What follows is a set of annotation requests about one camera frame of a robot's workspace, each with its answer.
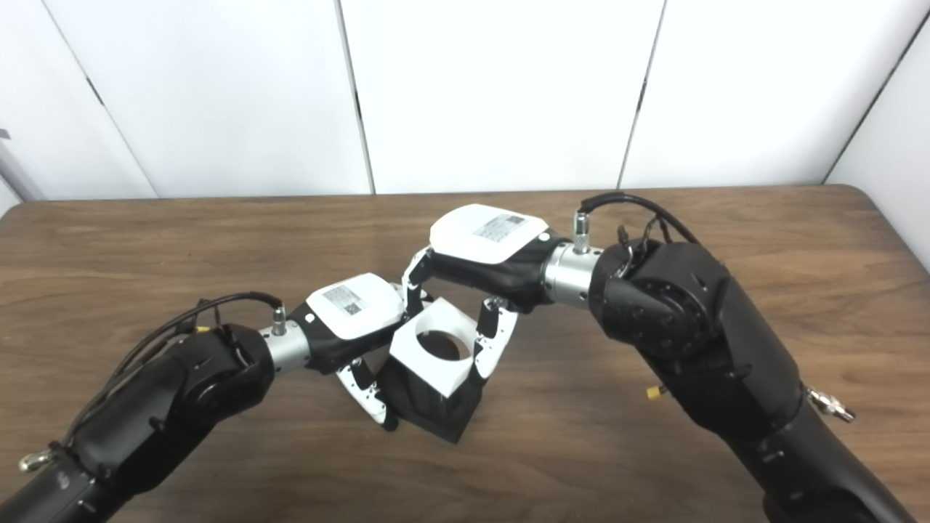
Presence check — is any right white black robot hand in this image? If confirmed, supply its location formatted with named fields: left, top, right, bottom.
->
left=400, top=203, right=571, bottom=386

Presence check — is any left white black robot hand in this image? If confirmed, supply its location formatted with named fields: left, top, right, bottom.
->
left=289, top=272, right=408, bottom=431

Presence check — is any black cylinder peg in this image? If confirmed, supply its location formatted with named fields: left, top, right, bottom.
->
left=378, top=331, right=486, bottom=445

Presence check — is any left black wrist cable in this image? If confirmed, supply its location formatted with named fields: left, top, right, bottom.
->
left=18, top=291, right=288, bottom=473

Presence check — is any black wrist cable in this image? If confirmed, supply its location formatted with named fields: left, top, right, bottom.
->
left=18, top=291, right=288, bottom=473
left=573, top=192, right=857, bottom=423

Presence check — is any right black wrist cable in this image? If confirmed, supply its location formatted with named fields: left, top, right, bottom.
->
left=573, top=192, right=857, bottom=423

